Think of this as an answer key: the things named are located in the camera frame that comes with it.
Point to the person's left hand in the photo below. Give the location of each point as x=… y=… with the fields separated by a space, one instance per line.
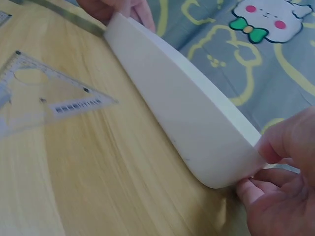
x=98 y=8

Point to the person's right hand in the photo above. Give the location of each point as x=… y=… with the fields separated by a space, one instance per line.
x=290 y=201

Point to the person's left fingers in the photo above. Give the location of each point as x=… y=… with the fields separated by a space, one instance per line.
x=145 y=14

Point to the white foam board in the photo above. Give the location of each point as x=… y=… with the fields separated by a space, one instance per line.
x=177 y=105

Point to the clear plastic set square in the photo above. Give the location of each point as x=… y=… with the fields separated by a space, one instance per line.
x=37 y=98

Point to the clear plastic ruler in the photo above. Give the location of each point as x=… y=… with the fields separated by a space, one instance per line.
x=3 y=18

